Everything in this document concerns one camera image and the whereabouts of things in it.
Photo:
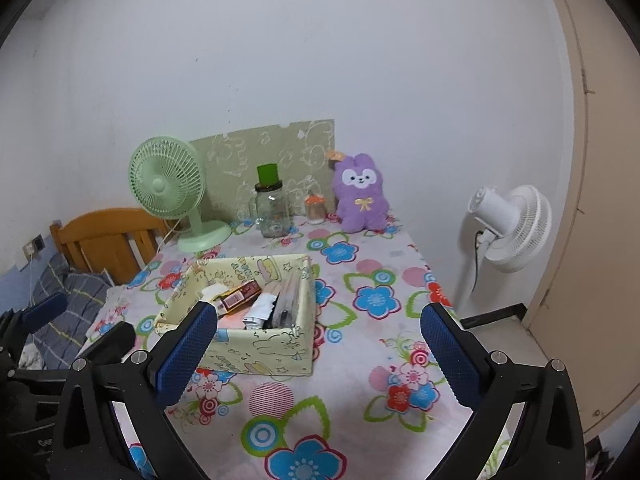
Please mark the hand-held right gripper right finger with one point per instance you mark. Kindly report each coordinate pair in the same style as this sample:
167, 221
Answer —
450, 355

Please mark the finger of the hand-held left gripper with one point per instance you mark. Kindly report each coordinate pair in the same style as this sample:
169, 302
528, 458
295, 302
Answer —
112, 340
45, 310

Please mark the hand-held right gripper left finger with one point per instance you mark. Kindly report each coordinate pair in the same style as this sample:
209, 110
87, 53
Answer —
185, 350

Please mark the yellow cartoon fabric storage box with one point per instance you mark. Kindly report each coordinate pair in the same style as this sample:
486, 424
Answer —
260, 355

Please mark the dark snack packet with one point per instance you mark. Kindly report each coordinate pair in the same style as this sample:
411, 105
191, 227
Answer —
240, 297

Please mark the clear plastic tube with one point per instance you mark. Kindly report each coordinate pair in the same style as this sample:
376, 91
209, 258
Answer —
287, 300

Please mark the white floral quilt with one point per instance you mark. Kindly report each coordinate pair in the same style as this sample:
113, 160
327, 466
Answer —
112, 310

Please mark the grey plaid pillow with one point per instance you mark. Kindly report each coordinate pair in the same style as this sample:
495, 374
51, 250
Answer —
80, 290

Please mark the white crumpled cloth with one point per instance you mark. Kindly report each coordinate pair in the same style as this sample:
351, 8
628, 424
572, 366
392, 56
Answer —
32, 357

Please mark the wooden chair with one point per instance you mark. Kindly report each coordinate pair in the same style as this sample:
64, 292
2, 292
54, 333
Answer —
100, 240

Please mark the white standing fan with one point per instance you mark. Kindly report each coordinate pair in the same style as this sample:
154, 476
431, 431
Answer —
520, 225

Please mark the glass jar with green lid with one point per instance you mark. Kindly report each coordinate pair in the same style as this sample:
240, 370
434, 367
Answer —
274, 215

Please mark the green desk fan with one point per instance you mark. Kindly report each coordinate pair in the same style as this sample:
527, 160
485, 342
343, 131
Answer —
160, 182

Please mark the purple plush bunny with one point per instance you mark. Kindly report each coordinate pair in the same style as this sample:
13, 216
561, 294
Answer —
362, 210

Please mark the beige door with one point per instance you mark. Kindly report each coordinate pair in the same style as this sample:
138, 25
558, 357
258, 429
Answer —
600, 260

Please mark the small jar with orange lid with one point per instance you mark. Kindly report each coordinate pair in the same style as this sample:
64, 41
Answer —
315, 212

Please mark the green printed board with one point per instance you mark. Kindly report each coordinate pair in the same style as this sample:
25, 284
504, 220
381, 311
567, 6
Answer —
235, 160

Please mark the wall socket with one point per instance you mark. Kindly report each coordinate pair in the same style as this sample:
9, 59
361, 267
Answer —
35, 245

